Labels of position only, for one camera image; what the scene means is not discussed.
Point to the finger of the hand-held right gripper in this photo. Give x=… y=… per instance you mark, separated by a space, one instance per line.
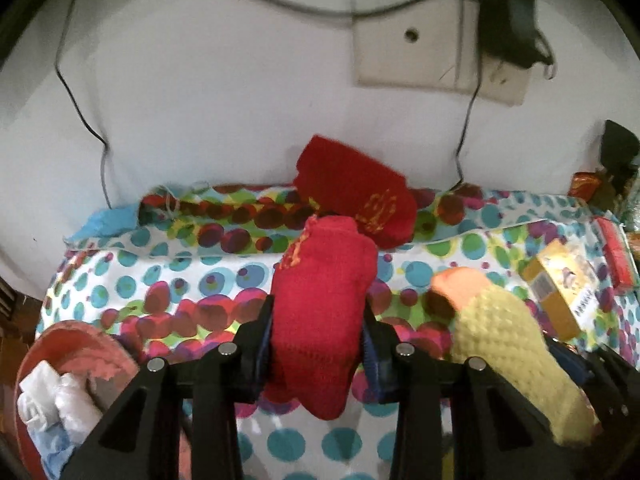
x=620 y=385
x=572 y=367

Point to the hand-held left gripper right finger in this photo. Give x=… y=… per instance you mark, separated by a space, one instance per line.
x=372 y=360

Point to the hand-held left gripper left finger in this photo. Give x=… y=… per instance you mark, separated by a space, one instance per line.
x=262 y=355

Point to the red sock gold print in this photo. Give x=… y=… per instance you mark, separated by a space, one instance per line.
x=350 y=185
x=320 y=310

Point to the yellow plush duck toy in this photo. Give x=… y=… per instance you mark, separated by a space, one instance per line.
x=505 y=340

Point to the red round basin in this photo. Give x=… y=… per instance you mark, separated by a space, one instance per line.
x=75 y=345

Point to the white sock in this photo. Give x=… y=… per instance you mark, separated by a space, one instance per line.
x=37 y=390

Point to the light blue sock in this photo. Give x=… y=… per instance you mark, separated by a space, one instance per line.
x=52 y=447

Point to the yellow cardboard box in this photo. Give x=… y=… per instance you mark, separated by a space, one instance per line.
x=555 y=285

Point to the colourful polka dot tablecloth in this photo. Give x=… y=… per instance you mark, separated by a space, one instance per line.
x=200 y=280

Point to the red green box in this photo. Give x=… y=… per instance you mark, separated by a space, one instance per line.
x=617 y=255

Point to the red snack bag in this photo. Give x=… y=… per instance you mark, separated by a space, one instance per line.
x=585 y=185

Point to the light blue sheet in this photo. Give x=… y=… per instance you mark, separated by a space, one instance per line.
x=105 y=222

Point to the wooden chair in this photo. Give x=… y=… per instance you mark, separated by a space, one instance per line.
x=15 y=305

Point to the black charger adapter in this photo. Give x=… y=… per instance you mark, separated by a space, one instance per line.
x=510 y=20

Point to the black clamp mount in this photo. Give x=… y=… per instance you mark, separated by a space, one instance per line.
x=617 y=145

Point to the white power wall outlet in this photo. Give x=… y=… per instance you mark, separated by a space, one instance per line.
x=505 y=90

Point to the white coaxial wall plate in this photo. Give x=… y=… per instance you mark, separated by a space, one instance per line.
x=400 y=60

